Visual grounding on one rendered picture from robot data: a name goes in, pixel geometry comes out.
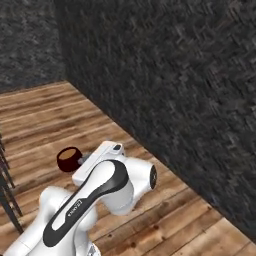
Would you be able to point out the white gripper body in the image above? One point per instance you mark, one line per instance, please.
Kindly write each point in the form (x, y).
(89, 165)

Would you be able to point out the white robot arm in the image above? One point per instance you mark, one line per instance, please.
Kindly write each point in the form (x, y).
(113, 190)

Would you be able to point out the dark red coffee mug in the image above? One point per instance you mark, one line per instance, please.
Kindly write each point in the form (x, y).
(68, 161)

